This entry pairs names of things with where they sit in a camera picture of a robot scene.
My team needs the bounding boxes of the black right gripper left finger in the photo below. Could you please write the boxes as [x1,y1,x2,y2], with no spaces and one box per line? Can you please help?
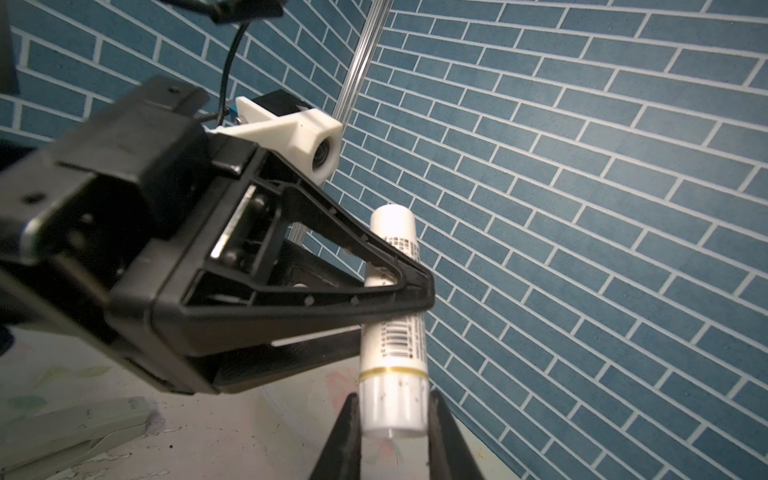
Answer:
[309,393,362,480]

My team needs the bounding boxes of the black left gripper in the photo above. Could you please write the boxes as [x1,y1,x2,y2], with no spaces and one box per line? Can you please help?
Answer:
[1,76,288,394]

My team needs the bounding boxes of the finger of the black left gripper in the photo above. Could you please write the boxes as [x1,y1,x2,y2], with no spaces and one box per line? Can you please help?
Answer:
[151,181,435,357]
[212,329,361,390]

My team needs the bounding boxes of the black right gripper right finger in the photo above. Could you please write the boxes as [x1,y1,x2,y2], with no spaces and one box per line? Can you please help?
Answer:
[428,391,484,480]

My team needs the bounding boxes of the white glue stick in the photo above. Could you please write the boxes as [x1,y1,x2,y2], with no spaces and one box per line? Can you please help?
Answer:
[358,204,430,439]

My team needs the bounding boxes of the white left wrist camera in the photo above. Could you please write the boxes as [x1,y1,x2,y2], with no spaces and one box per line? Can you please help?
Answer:
[211,90,344,185]

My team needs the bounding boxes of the aluminium left corner post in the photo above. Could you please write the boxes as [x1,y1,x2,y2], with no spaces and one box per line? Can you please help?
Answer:
[287,0,394,247]

